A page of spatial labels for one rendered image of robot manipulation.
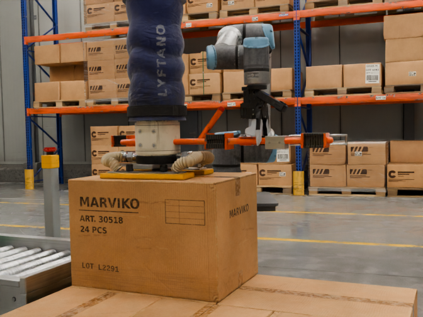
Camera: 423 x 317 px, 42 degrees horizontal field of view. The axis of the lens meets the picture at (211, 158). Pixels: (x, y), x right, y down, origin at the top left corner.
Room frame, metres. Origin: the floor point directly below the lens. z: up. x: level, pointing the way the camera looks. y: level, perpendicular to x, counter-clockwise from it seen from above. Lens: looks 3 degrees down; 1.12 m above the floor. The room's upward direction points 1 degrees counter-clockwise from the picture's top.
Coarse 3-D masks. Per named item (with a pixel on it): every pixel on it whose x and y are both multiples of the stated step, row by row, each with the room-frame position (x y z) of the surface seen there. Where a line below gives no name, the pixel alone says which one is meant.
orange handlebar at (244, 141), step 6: (132, 138) 2.43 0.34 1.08; (186, 138) 2.08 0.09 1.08; (192, 138) 2.07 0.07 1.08; (198, 138) 2.02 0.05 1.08; (204, 138) 2.01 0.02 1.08; (228, 138) 1.97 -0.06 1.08; (234, 138) 1.96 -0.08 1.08; (240, 138) 1.95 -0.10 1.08; (246, 138) 1.94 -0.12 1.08; (252, 138) 1.94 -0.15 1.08; (264, 138) 1.92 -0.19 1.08; (288, 138) 1.89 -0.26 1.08; (294, 138) 1.88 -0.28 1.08; (300, 138) 1.87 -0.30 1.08; (330, 138) 1.85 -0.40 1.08; (126, 144) 2.12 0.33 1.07; (132, 144) 2.11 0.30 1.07; (174, 144) 2.05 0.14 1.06; (180, 144) 2.04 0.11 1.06; (186, 144) 2.03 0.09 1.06; (192, 144) 2.02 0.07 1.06; (198, 144) 2.01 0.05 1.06; (204, 144) 2.01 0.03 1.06; (240, 144) 1.95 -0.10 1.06; (246, 144) 1.94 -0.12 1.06; (252, 144) 1.94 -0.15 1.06
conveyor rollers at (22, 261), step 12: (0, 252) 2.70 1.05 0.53; (12, 252) 2.66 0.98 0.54; (24, 252) 2.62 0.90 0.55; (36, 252) 2.67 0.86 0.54; (48, 252) 2.63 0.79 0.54; (60, 252) 2.60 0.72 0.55; (0, 264) 2.46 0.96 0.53; (12, 264) 2.41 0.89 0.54; (24, 264) 2.37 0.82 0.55; (36, 264) 2.42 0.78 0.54; (48, 264) 2.37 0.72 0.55
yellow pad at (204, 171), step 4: (168, 168) 2.16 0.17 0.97; (188, 168) 2.14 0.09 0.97; (192, 168) 2.13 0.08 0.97; (196, 168) 2.13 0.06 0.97; (200, 168) 2.13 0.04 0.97; (204, 168) 2.15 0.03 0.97; (196, 172) 2.09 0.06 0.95; (200, 172) 2.09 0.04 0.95; (204, 172) 2.08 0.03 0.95; (208, 172) 2.12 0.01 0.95; (212, 172) 2.16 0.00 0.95
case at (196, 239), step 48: (96, 192) 1.99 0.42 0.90; (144, 192) 1.91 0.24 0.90; (192, 192) 1.84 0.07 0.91; (240, 192) 2.00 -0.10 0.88; (96, 240) 2.00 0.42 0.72; (144, 240) 1.91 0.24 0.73; (192, 240) 1.84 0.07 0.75; (240, 240) 2.00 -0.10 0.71; (144, 288) 1.92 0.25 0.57; (192, 288) 1.84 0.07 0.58
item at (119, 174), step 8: (128, 168) 2.03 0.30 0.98; (160, 168) 1.98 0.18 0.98; (104, 176) 2.02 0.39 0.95; (112, 176) 2.01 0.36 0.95; (120, 176) 2.00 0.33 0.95; (128, 176) 1.99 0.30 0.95; (136, 176) 1.97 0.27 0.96; (144, 176) 1.96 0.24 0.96; (152, 176) 1.95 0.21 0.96; (160, 176) 1.94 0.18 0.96; (168, 176) 1.93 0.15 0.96; (176, 176) 1.92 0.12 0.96; (184, 176) 1.92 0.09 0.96; (192, 176) 1.98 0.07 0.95
